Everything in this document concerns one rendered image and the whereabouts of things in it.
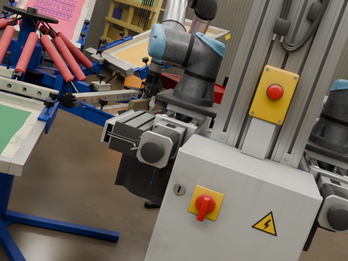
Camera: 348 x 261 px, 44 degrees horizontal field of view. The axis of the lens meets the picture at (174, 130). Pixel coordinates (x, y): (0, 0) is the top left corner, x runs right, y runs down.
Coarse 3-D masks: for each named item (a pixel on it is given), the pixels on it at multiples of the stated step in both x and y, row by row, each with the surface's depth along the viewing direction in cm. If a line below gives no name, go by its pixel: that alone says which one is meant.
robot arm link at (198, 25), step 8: (200, 0) 178; (208, 0) 179; (216, 0) 183; (200, 8) 182; (208, 8) 182; (216, 8) 185; (200, 16) 186; (208, 16) 185; (192, 24) 194; (200, 24) 190; (208, 24) 192; (192, 32) 195; (200, 32) 194
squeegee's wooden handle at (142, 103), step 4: (132, 100) 212; (136, 100) 215; (140, 100) 218; (144, 100) 222; (148, 100) 227; (128, 104) 212; (132, 104) 212; (136, 104) 214; (140, 104) 219; (144, 104) 224; (148, 104) 228; (156, 104) 239; (128, 108) 213; (132, 108) 212; (136, 108) 216; (140, 108) 220; (144, 108) 225; (148, 108) 230; (156, 108) 241; (160, 108) 247
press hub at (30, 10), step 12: (12, 12) 237; (24, 12) 236; (36, 12) 250; (24, 24) 248; (36, 24) 251; (24, 36) 249; (12, 48) 246; (36, 48) 250; (12, 60) 247; (36, 60) 253; (36, 72) 246; (24, 96) 256; (0, 180) 266; (12, 180) 274; (0, 192) 268; (0, 204) 271; (0, 216) 275
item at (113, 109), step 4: (120, 104) 243; (124, 104) 247; (104, 108) 223; (108, 108) 225; (112, 108) 229; (116, 108) 233; (120, 108) 237; (124, 108) 242; (108, 112) 226; (112, 112) 230; (116, 112) 234
